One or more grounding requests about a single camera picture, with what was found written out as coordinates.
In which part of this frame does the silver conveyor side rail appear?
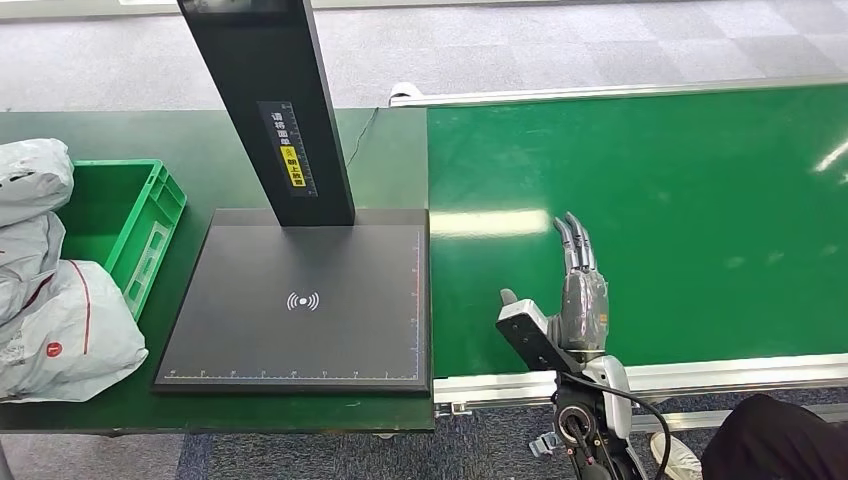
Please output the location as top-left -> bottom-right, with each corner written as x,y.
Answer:
389,74 -> 848,109
433,352 -> 848,417

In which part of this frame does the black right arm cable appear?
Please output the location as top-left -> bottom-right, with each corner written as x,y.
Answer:
563,372 -> 672,480

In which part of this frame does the person's leg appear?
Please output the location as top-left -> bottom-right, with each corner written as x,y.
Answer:
700,394 -> 848,480

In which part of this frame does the thin black table cable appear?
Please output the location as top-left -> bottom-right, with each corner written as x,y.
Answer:
345,107 -> 380,168

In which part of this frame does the person's white shoe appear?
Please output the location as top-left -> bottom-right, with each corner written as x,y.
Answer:
650,432 -> 704,480

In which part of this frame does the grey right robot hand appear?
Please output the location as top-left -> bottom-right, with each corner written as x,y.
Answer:
500,211 -> 611,356

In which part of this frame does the green conveyor belt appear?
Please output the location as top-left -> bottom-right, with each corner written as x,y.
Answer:
427,84 -> 848,379

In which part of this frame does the black inbound scanner machine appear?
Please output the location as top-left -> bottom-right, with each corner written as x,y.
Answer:
153,0 -> 433,397

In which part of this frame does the green plastic crate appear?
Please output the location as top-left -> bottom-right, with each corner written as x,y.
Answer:
58,158 -> 189,323

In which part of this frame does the silver conveyor lower bar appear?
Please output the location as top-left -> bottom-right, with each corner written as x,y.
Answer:
629,405 -> 848,435

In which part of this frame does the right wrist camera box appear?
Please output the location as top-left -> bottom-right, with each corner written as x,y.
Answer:
495,299 -> 584,376

